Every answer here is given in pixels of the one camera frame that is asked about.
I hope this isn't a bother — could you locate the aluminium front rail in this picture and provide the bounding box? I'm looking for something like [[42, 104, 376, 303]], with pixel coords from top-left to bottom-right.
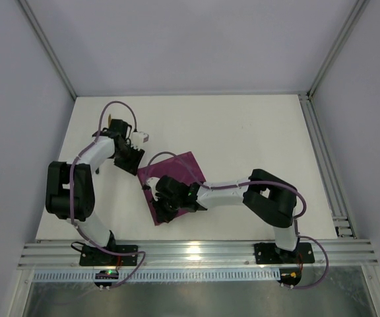
[[17, 239, 378, 269]]

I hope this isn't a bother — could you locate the corner frame post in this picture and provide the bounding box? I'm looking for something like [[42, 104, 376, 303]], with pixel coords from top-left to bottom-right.
[[307, 0, 369, 99], [15, 0, 78, 100]]

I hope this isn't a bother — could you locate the right corner frame post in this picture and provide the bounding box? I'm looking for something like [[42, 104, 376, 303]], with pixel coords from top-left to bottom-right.
[[307, 0, 369, 99]]

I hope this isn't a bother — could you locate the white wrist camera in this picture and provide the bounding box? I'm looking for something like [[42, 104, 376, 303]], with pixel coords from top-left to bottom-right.
[[143, 177, 160, 190], [130, 131, 149, 148]]

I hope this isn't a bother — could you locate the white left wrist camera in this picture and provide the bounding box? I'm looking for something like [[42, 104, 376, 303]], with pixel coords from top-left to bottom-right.
[[130, 131, 149, 148]]

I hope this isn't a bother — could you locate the slotted grey cable duct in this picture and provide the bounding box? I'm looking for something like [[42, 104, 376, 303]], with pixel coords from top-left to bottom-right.
[[32, 267, 280, 283]]

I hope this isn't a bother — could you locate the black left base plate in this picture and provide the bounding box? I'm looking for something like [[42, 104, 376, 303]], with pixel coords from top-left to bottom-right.
[[79, 245, 137, 267]]

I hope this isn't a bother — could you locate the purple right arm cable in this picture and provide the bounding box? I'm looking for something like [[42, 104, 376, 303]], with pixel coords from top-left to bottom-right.
[[146, 151, 330, 291]]

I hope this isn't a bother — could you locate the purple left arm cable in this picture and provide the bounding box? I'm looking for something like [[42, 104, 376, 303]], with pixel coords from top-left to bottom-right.
[[69, 101, 148, 291]]

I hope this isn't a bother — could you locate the right controller board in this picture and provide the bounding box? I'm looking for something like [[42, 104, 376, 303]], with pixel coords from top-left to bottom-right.
[[278, 270, 302, 290]]

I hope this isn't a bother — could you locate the controller board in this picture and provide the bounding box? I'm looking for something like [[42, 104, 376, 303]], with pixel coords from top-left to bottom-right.
[[93, 269, 119, 290], [278, 270, 302, 290]]

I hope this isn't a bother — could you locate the aluminium rail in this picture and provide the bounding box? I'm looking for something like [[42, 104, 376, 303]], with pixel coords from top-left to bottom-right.
[[17, 239, 378, 269], [298, 92, 358, 239]]

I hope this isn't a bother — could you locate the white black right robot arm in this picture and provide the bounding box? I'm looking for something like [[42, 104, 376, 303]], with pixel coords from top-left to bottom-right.
[[145, 169, 307, 262]]

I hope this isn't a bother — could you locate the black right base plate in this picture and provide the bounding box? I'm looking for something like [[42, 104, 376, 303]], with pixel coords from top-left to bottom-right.
[[253, 242, 315, 265]]

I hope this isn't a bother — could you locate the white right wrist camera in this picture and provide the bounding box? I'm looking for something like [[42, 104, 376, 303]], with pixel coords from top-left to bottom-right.
[[143, 177, 160, 190]]

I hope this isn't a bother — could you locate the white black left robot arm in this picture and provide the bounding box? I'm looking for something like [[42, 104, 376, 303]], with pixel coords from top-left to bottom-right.
[[45, 120, 149, 254]]

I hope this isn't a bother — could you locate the left controller board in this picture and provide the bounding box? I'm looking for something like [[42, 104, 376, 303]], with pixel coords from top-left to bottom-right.
[[93, 269, 119, 290]]

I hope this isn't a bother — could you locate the aluminium right side rail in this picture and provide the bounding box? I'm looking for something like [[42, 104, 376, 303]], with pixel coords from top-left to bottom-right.
[[298, 92, 358, 239]]

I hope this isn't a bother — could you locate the left corner frame post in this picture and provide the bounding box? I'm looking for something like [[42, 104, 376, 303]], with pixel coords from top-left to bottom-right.
[[15, 0, 78, 100]]

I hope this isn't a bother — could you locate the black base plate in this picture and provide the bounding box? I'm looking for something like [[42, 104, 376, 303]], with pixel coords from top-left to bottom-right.
[[79, 245, 137, 267], [253, 242, 315, 265]]

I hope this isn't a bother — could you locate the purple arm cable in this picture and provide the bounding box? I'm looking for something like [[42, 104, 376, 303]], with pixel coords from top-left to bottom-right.
[[69, 101, 148, 291], [146, 151, 330, 291]]

